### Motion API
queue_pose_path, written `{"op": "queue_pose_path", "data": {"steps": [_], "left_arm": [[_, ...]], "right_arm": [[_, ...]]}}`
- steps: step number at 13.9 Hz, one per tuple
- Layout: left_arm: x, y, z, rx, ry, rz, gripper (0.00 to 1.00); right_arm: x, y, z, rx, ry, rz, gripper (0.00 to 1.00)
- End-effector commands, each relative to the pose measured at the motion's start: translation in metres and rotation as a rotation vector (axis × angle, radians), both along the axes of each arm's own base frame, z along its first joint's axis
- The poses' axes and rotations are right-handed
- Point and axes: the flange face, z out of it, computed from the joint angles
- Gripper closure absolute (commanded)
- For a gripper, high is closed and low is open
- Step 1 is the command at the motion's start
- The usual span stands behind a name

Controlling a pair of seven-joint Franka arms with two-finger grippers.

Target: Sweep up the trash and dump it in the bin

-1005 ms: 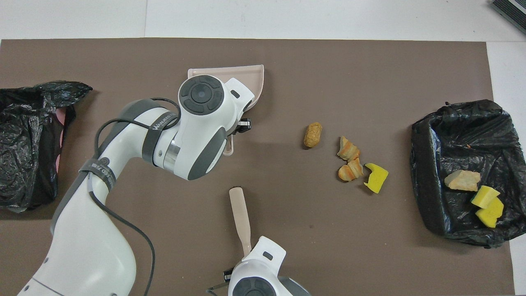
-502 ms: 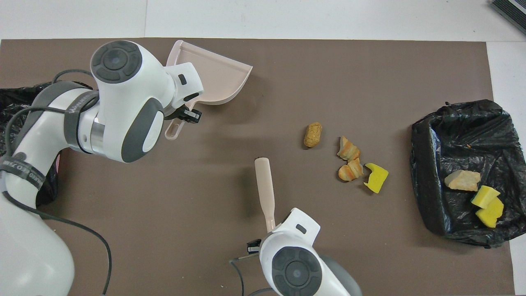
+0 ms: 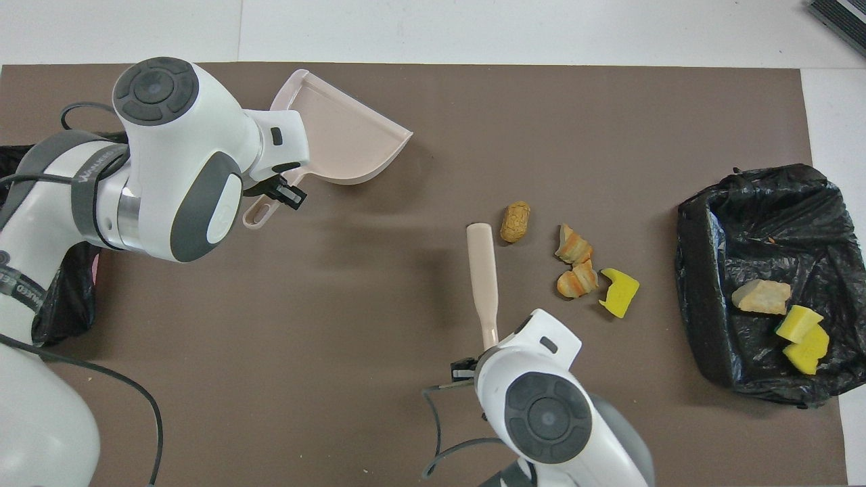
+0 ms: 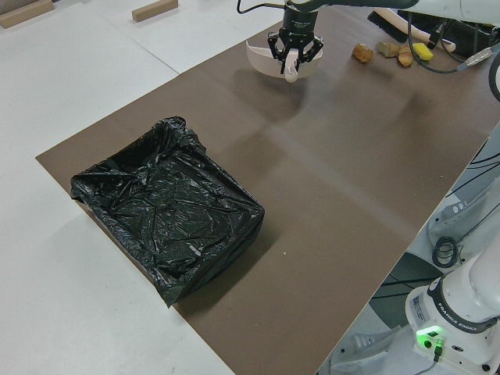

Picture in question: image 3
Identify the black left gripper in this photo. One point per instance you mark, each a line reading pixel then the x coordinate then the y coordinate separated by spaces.
pixel 260 184

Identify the pale sliced bread loaf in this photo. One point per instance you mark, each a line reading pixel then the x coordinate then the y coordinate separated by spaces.
pixel 761 297

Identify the bin lined with black bag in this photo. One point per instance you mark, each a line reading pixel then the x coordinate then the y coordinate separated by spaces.
pixel 703 304

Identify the golden brown bread roll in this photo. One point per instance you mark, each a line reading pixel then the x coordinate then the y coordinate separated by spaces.
pixel 515 222

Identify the large yellow sponge piece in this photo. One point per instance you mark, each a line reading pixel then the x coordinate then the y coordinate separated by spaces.
pixel 808 355

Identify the orange striped croissant piece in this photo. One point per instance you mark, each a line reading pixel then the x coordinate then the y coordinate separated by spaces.
pixel 576 281
pixel 574 247

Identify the beige plastic dustpan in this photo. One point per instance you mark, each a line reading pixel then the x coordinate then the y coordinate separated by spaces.
pixel 338 135

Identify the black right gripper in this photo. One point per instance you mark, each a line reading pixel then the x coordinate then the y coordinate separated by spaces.
pixel 467 368

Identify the grey ribbed object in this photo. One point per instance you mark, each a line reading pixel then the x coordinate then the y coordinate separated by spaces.
pixel 842 20

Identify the notched yellow sponge piece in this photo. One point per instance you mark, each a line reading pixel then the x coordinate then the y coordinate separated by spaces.
pixel 621 294

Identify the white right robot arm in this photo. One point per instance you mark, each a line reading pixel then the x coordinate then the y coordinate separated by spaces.
pixel 534 341

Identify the pink bin with black bag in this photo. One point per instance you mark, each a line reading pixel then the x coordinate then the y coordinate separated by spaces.
pixel 64 304

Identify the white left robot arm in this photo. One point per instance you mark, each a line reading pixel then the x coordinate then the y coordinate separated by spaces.
pixel 169 169

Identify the brown table mat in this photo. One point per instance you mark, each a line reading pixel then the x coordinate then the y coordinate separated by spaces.
pixel 338 372

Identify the beige hand brush black bristles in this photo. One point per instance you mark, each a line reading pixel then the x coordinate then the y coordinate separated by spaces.
pixel 482 270

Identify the small yellow sponge piece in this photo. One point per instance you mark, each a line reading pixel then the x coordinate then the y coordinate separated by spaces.
pixel 798 321

